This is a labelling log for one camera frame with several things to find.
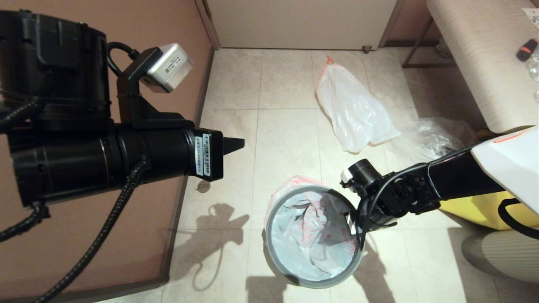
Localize new white red-printed bag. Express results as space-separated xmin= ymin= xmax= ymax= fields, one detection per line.
xmin=264 ymin=175 xmax=363 ymax=287

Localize white plastic bag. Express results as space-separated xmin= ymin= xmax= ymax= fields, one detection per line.
xmin=316 ymin=55 xmax=401 ymax=154

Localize grey bin retaining ring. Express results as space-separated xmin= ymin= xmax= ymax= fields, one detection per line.
xmin=264 ymin=185 xmax=363 ymax=289

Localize yellow fabric bag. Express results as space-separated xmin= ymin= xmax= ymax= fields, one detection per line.
xmin=440 ymin=191 xmax=539 ymax=231

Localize clear crumpled plastic bag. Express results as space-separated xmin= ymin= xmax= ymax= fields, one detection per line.
xmin=411 ymin=118 xmax=478 ymax=162

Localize beige ribbed round ottoman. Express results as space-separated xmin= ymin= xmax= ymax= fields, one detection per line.
xmin=461 ymin=229 xmax=539 ymax=283

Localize white door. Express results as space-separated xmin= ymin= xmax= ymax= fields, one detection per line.
xmin=206 ymin=0 xmax=398 ymax=51

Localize clear plastic bottle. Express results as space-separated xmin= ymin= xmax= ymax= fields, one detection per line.
xmin=526 ymin=46 xmax=539 ymax=82

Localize black orange marker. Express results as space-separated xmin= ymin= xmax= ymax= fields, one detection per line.
xmin=517 ymin=38 xmax=539 ymax=62

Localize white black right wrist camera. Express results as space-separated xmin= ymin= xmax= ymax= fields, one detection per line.
xmin=340 ymin=159 xmax=384 ymax=198

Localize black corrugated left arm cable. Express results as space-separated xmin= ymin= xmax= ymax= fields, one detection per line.
xmin=0 ymin=97 xmax=152 ymax=303

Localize dark metal table leg frame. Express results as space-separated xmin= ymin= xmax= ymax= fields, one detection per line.
xmin=402 ymin=17 xmax=455 ymax=69

